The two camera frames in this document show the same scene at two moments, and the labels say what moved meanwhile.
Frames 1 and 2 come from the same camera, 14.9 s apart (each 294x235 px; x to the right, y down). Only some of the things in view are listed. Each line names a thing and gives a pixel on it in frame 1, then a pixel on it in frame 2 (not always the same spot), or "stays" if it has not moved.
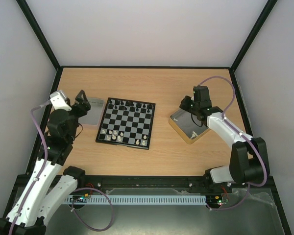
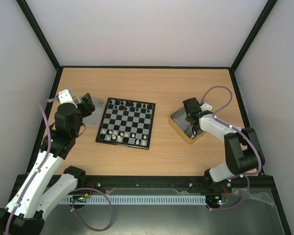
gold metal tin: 186,124 stays
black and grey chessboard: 127,123 stays
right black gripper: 189,105 -> 191,109
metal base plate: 252,213 stays
